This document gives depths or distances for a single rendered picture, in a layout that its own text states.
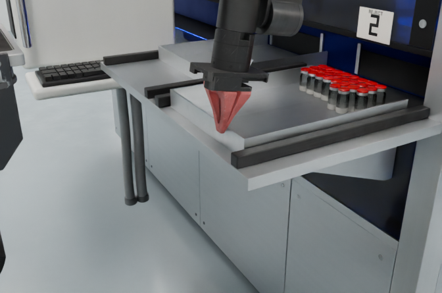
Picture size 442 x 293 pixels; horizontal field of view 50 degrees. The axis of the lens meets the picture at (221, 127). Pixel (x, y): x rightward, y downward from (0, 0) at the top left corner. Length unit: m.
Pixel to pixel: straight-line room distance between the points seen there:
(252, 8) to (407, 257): 0.62
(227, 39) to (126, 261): 1.40
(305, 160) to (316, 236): 0.58
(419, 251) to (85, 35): 1.10
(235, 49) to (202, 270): 1.30
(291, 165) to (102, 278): 1.30
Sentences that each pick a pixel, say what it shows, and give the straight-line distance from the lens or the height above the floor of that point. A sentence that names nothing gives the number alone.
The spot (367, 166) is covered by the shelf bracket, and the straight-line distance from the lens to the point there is 0.93.
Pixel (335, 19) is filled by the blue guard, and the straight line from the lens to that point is 1.05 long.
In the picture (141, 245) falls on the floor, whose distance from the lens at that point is 2.01.
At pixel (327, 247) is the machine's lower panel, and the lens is 1.24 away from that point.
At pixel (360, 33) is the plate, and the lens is 1.00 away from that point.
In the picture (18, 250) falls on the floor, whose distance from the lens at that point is 2.12.
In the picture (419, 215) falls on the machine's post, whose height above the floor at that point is 0.69.
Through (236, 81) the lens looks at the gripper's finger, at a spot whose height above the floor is 0.99.
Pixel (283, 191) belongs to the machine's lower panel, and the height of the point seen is 0.52.
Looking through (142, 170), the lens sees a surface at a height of 0.32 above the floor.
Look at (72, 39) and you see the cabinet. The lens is 1.53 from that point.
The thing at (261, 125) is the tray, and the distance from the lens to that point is 0.80.
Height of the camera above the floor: 1.19
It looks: 23 degrees down
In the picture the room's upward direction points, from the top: straight up
